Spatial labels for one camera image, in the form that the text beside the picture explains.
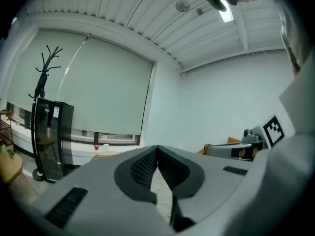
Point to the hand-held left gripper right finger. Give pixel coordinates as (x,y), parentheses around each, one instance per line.
(187,181)

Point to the orange sofa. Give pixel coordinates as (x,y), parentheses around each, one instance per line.
(200,152)

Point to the light wooden side table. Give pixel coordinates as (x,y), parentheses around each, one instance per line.
(12,171)

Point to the black head camera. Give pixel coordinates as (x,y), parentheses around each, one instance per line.
(216,1)

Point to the black coat rack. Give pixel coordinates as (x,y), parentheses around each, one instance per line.
(41,82)

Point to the white cup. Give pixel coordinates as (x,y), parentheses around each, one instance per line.
(105,147)

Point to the ceiling light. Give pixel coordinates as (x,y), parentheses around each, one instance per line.
(227,15)

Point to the person's brown shirt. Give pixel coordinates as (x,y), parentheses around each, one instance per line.
(292,53)

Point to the black fridge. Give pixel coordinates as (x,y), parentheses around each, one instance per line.
(55,141)

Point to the small green plant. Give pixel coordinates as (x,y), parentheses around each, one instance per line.
(10,153)

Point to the round smoke detector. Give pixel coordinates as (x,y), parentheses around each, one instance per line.
(182,6)

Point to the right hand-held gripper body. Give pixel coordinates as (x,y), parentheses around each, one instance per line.
(258,136)

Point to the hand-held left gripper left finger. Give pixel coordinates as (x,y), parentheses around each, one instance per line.
(128,178)

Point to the pale roller blind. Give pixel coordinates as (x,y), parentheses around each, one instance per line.
(103,87)

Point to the round wooden glass table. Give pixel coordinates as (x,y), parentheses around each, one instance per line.
(105,156)

